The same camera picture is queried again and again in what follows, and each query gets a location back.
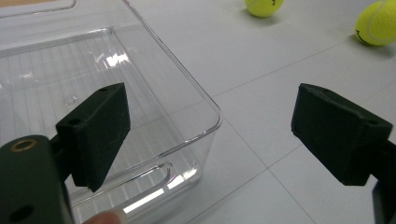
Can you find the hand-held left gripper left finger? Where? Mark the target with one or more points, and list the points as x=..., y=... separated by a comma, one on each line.
x=96, y=137

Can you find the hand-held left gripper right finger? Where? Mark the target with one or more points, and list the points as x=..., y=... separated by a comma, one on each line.
x=336, y=137

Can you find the yellow tennis ball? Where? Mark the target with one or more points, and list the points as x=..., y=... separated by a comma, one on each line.
x=378, y=25
x=263, y=7

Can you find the clear plastic container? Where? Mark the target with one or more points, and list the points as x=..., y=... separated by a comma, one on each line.
x=46, y=77

